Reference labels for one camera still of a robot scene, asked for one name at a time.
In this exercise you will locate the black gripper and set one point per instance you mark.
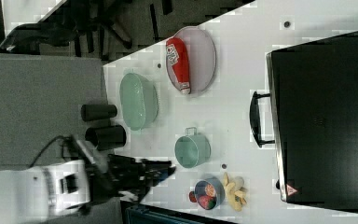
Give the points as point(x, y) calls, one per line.
point(126, 178)

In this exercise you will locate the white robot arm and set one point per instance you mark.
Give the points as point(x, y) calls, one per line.
point(42, 193)

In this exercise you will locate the black silver toaster oven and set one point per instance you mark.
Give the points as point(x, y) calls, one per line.
point(313, 91)

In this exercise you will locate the red strawberry toy on table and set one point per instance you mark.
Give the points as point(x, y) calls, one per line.
point(192, 197)

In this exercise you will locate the green metal mug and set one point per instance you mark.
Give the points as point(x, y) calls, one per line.
point(192, 149)

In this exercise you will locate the small blue bowl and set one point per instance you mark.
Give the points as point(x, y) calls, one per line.
point(199, 190)

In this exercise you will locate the large black cup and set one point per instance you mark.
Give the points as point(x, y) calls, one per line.
point(105, 138)

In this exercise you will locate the orange slice toy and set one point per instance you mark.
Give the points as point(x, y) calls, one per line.
point(210, 190)

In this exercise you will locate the red strawberry toy in bowl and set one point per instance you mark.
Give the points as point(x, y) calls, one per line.
point(207, 202)

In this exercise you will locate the green perforated colander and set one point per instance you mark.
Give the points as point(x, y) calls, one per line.
point(139, 101)

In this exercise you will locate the peeled banana toy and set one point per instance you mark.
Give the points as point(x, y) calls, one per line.
point(234, 191)

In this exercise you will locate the small black cup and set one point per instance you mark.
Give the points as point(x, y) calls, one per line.
point(96, 112)

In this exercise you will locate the red ketchup bottle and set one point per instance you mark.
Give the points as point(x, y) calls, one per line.
point(178, 60)

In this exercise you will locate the grey oval plate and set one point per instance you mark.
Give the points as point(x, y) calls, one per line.
point(202, 59)

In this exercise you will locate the black office chair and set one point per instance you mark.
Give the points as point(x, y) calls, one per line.
point(69, 22)

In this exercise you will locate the blue metal frame rail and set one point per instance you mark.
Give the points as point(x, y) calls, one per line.
point(145, 214)

